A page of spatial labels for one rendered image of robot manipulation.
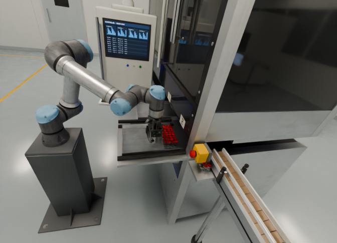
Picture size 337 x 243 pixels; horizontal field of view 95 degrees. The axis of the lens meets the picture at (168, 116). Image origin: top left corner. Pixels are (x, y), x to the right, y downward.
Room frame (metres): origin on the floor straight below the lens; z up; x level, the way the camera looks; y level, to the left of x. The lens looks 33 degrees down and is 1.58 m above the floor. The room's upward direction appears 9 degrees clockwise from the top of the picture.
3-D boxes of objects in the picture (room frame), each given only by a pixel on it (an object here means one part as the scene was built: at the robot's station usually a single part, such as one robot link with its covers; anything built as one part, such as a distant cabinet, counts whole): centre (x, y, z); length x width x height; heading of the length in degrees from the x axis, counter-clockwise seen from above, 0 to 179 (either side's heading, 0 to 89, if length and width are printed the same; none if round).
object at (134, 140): (0.75, 0.10, 0.90); 0.34 x 0.26 x 0.04; 109
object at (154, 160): (0.93, 0.11, 0.87); 0.70 x 0.48 x 0.02; 19
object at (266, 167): (1.77, -0.29, 0.44); 2.06 x 1.00 x 0.88; 19
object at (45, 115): (0.72, 0.71, 0.96); 0.13 x 0.12 x 0.14; 165
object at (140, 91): (0.69, 0.17, 1.23); 0.11 x 0.11 x 0.08; 75
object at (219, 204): (0.51, -0.38, 0.46); 0.09 x 0.09 x 0.77; 19
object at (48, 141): (0.71, 0.71, 0.84); 0.15 x 0.15 x 0.10
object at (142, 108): (1.11, 0.10, 0.90); 0.34 x 0.26 x 0.04; 109
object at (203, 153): (0.59, -0.20, 0.99); 0.08 x 0.07 x 0.07; 109
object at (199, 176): (0.59, -0.25, 0.87); 0.14 x 0.13 x 0.02; 109
